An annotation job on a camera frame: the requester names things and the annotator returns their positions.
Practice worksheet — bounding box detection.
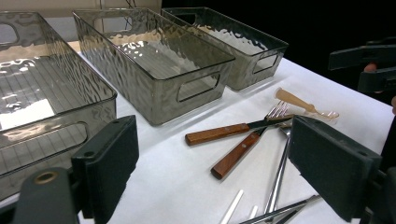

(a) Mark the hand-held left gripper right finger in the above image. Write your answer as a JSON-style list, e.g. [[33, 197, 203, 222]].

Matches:
[[288, 115, 383, 222]]

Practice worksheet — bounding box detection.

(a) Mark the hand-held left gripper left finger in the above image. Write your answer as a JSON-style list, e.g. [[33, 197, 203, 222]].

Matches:
[[70, 115, 140, 224]]

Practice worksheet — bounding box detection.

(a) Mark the metal chopstick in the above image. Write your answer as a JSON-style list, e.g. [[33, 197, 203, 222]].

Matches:
[[238, 194, 322, 224], [275, 204, 307, 224]]

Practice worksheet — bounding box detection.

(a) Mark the beige spoon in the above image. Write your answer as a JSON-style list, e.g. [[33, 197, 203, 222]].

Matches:
[[274, 87, 340, 123]]

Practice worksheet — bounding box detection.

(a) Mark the grey mesh tray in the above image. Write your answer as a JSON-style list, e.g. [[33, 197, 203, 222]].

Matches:
[[73, 7, 236, 127], [0, 11, 118, 200]]

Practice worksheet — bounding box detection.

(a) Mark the clear straw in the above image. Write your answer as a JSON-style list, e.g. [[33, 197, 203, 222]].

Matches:
[[247, 204, 260, 220]]

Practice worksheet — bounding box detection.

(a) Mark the wooden handled fork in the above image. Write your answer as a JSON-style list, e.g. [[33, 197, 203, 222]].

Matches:
[[210, 100, 290, 181]]

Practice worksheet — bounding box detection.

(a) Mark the wooden handled steak knife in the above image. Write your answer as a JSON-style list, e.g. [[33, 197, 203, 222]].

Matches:
[[184, 114, 295, 147]]

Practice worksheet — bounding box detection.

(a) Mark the clear grey plastic bin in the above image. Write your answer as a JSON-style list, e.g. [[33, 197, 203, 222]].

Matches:
[[161, 7, 290, 92]]

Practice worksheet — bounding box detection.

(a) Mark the black curtain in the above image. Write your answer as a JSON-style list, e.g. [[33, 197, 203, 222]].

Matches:
[[162, 0, 396, 106]]

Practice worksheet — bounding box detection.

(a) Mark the beige wooden desk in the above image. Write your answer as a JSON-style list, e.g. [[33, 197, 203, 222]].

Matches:
[[0, 0, 163, 17]]

